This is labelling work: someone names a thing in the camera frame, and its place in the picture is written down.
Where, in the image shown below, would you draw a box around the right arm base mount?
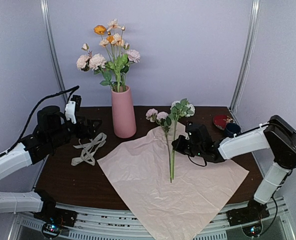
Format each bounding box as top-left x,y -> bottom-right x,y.
226,207 -> 270,238

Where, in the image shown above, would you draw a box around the right aluminium corner post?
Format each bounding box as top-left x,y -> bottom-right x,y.
230,0 -> 262,114

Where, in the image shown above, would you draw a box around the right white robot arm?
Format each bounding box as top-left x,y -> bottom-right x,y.
172,115 -> 296,221

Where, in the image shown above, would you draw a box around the left aluminium corner post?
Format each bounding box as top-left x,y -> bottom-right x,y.
40,0 -> 66,91

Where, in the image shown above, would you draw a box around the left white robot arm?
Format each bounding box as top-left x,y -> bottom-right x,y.
0,101 -> 102,222

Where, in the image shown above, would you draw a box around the pink tapered vase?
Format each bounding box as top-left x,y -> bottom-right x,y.
111,86 -> 137,139

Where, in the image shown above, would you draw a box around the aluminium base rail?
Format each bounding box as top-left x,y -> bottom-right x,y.
7,197 -> 296,240

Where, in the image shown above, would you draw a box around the lilac carnation flower stem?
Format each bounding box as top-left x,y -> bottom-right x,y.
145,108 -> 174,183

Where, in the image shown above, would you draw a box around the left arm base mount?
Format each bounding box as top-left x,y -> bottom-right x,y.
33,208 -> 77,240

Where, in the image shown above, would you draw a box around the peach rose flower stem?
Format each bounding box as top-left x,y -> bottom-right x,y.
76,43 -> 117,92

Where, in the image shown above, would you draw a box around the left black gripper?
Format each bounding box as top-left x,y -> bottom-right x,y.
47,115 -> 102,148

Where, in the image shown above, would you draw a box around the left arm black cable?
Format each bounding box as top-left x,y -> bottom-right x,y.
0,85 -> 80,162

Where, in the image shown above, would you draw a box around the pink wrapping paper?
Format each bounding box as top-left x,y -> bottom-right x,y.
98,127 -> 248,240

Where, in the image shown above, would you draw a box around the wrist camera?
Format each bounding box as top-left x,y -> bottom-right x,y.
64,95 -> 82,124
185,121 -> 196,140

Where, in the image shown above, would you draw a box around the dark blue mug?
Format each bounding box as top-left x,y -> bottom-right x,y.
223,122 -> 241,138

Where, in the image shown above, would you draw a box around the aluminium corner post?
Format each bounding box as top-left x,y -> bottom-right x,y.
230,0 -> 262,114
40,0 -> 66,91

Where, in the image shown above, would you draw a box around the orange flower stem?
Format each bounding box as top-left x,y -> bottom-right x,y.
88,19 -> 127,93

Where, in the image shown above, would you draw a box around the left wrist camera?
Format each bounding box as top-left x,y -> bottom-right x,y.
64,95 -> 82,124

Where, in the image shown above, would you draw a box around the red floral plate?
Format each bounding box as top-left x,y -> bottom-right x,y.
213,115 -> 236,131

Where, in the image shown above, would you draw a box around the cream ribbon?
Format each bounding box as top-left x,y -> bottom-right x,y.
71,132 -> 107,166

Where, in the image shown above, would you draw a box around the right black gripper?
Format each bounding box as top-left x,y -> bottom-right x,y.
172,134 -> 203,158

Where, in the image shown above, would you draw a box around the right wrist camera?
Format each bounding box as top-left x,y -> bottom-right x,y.
185,121 -> 196,140

